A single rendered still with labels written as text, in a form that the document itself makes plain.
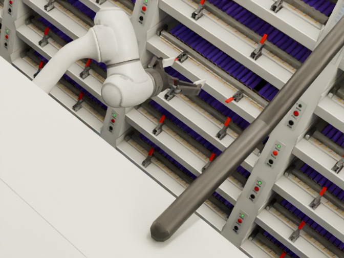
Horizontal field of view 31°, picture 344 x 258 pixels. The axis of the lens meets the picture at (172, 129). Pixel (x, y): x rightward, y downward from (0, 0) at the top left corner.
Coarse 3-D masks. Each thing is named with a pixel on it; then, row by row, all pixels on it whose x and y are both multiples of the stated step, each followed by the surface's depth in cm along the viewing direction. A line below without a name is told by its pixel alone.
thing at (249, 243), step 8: (256, 224) 254; (256, 232) 255; (264, 232) 256; (248, 240) 255; (256, 240) 256; (264, 240) 253; (272, 240) 254; (240, 248) 254; (248, 248) 253; (256, 248) 254; (264, 248) 254; (272, 248) 252; (280, 248) 252; (288, 248) 252; (248, 256) 254; (256, 256) 252; (264, 256) 252; (272, 256) 251; (280, 256) 246; (288, 256) 250; (296, 256) 251
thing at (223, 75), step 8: (168, 40) 240; (176, 40) 239; (184, 48) 237; (192, 56) 237; (200, 56) 235; (208, 64) 233; (216, 72) 232; (224, 72) 231; (232, 80) 229; (240, 88) 228; (248, 96) 227; (256, 96) 226; (264, 104) 224
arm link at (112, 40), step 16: (96, 16) 179; (112, 16) 177; (96, 32) 177; (112, 32) 176; (128, 32) 178; (64, 48) 177; (80, 48) 177; (96, 48) 176; (112, 48) 177; (128, 48) 178; (48, 64) 177; (64, 64) 177; (112, 64) 182; (32, 80) 177; (48, 80) 176
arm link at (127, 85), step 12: (132, 60) 179; (108, 72) 181; (120, 72) 178; (132, 72) 179; (144, 72) 183; (108, 84) 176; (120, 84) 175; (132, 84) 177; (144, 84) 182; (108, 96) 177; (120, 96) 175; (132, 96) 178; (144, 96) 183
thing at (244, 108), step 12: (168, 24) 247; (156, 36) 243; (156, 48) 240; (168, 48) 240; (192, 60) 237; (180, 72) 238; (192, 72) 234; (204, 72) 234; (252, 72) 235; (204, 84) 232; (216, 84) 231; (216, 96) 232; (228, 96) 228; (240, 108) 226; (252, 108) 226; (252, 120) 225
